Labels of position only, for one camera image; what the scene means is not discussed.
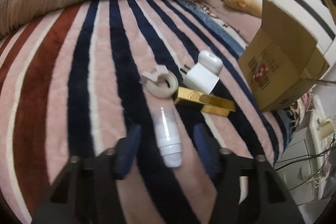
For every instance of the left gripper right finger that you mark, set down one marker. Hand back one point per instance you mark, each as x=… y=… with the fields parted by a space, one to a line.
x=248 y=190

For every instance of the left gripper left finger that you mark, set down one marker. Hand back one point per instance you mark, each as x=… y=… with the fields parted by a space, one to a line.
x=85 y=191

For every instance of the gold rectangular box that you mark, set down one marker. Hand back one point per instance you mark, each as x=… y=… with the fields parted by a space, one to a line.
x=203 y=102

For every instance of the white cylindrical bottle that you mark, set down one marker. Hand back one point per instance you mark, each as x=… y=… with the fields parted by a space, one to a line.
x=167 y=137

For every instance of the tape roll with dispenser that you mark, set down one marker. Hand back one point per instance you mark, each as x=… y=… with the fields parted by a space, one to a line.
x=160 y=82

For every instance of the white bedside cabinet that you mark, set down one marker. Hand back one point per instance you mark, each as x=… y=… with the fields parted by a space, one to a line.
x=303 y=165

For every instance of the striped plush blanket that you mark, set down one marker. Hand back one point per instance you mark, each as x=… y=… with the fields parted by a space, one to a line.
x=70 y=86

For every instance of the white power adapter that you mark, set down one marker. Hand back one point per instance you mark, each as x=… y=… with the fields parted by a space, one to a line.
x=199 y=78

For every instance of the brown cardboard box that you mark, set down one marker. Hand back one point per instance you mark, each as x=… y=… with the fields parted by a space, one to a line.
x=282 y=62

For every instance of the white earbuds case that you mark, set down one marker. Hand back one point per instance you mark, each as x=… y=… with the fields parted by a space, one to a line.
x=210 y=61

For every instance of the pink ribbed pillow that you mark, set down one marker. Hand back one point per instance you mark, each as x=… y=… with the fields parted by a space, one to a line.
x=244 y=24

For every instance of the tan plush toy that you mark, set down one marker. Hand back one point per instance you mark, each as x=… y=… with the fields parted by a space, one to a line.
x=251 y=7

